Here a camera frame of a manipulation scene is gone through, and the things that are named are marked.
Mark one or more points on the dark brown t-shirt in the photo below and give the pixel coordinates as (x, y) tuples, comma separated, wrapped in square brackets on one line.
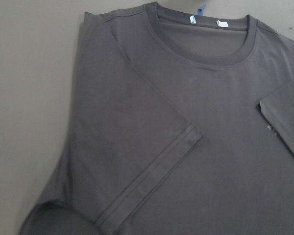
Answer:
[(181, 125)]

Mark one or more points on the long blue tape strip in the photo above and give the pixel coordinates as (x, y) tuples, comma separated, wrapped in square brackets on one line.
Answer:
[(200, 11)]

